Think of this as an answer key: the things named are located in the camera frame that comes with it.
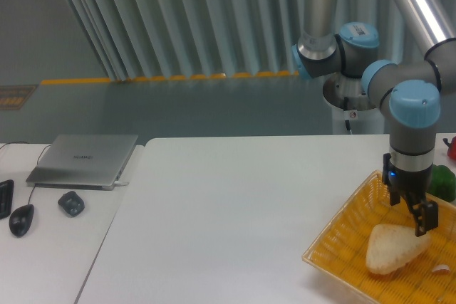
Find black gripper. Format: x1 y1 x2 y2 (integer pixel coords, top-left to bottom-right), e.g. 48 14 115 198
382 153 439 237

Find triangular white bread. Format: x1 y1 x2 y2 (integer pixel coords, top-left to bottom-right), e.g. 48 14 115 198
366 224 431 276

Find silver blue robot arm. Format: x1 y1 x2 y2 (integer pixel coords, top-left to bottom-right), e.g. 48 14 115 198
291 0 455 236

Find small bread crumb piece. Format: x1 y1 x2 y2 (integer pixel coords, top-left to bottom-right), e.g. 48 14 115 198
431 264 450 275

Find green bell pepper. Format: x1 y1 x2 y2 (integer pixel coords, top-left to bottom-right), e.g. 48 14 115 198
428 164 455 202

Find red bell pepper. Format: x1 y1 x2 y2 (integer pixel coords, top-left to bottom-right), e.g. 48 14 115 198
442 137 456 161

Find grey pleated curtain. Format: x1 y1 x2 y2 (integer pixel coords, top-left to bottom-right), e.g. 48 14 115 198
46 0 456 81

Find silver closed laptop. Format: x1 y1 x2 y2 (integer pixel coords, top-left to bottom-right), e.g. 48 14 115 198
26 135 138 190

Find black earbuds case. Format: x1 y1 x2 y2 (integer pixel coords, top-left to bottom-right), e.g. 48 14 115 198
58 191 85 217

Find black computer mouse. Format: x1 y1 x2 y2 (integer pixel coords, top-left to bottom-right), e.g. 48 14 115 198
9 204 35 238

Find black pedestal cable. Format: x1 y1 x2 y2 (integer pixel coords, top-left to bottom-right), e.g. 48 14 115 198
342 95 354 135

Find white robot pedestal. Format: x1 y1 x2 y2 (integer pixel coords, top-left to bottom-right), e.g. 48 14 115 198
323 73 385 135

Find black mouse cable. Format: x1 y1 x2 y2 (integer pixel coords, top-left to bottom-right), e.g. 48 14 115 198
0 141 53 206

